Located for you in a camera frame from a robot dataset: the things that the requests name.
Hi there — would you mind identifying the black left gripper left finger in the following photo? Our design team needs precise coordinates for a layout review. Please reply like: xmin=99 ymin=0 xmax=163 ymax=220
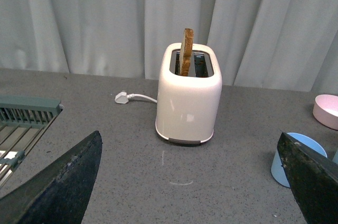
xmin=1 ymin=131 xmax=102 ymax=223

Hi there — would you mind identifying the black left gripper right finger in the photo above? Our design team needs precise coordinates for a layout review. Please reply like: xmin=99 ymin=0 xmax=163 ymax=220
xmin=277 ymin=133 xmax=337 ymax=223

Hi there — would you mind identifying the light blue plastic cup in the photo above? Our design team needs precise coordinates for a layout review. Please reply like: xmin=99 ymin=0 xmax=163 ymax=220
xmin=270 ymin=132 xmax=327 ymax=188

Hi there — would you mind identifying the pink plastic bowl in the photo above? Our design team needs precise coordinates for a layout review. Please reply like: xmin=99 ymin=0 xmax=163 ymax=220
xmin=313 ymin=94 xmax=337 ymax=130

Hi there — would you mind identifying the green dish rack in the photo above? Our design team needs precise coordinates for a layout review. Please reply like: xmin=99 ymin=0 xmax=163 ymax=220
xmin=1 ymin=95 xmax=62 ymax=186

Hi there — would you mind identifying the white power plug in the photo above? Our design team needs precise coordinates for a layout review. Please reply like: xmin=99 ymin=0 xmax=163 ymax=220
xmin=115 ymin=91 xmax=130 ymax=104

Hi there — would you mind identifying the grey pleated curtain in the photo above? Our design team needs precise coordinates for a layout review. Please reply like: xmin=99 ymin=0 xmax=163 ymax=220
xmin=1 ymin=0 xmax=337 ymax=94

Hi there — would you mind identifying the cream white toaster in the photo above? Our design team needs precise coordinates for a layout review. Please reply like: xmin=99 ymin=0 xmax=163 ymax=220
xmin=155 ymin=43 xmax=222 ymax=144

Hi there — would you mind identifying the toasted bread slice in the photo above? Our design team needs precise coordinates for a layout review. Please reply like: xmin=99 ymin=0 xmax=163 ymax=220
xmin=180 ymin=28 xmax=194 ymax=76

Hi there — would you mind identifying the white toaster cable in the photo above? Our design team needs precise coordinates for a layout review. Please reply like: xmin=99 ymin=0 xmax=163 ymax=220
xmin=126 ymin=94 xmax=158 ymax=104

